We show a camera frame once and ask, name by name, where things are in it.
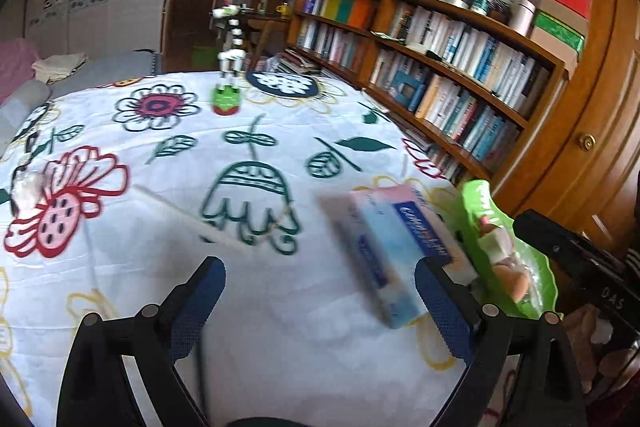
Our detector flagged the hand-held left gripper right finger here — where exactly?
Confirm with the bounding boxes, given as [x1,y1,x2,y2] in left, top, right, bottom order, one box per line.
[415,256,588,427]

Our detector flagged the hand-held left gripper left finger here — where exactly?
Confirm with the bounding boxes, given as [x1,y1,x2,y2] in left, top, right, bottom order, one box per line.
[56,256,227,427]

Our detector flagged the green plastic basket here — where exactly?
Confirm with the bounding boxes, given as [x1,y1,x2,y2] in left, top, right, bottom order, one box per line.
[460,179,558,320]

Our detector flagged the person's right hand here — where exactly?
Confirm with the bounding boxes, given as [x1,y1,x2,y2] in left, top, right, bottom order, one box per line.
[562,307,638,395]

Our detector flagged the white chopstick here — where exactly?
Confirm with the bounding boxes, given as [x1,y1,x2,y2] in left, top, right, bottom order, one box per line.
[131,184,248,254]

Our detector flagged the blue tissue pack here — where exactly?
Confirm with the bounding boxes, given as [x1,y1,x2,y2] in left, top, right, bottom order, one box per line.
[320,186,481,330]

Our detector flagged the floral bed sheet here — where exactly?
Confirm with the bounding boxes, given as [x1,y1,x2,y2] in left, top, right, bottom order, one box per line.
[0,69,481,427]

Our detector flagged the light wooden door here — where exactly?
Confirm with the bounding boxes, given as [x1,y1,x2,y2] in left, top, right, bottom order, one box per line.
[492,0,640,258]

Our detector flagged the green cardboard box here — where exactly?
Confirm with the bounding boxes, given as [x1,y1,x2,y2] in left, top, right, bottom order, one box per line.
[530,9,586,52]

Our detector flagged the wooden bookshelf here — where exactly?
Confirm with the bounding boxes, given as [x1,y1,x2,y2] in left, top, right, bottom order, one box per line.
[285,0,566,188]

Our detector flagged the pink cylinder container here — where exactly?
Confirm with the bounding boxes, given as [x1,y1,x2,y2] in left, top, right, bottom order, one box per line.
[507,0,537,36]

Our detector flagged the green storage box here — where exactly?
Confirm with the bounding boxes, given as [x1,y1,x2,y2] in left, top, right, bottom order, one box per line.
[191,47,221,70]

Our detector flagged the grey pillow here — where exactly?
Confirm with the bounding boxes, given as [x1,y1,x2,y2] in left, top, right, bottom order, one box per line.
[0,79,53,142]

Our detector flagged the folded cream cloth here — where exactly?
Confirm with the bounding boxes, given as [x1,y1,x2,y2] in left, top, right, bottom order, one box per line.
[32,52,88,84]

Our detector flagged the wooden desk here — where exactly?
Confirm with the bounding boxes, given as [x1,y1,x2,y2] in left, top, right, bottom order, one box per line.
[210,12,293,72]

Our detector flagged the pink blanket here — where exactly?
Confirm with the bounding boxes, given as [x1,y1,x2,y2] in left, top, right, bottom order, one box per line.
[0,38,41,102]

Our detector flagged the blue picture frame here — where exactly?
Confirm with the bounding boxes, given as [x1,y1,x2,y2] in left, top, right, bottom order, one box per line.
[390,72,426,112]

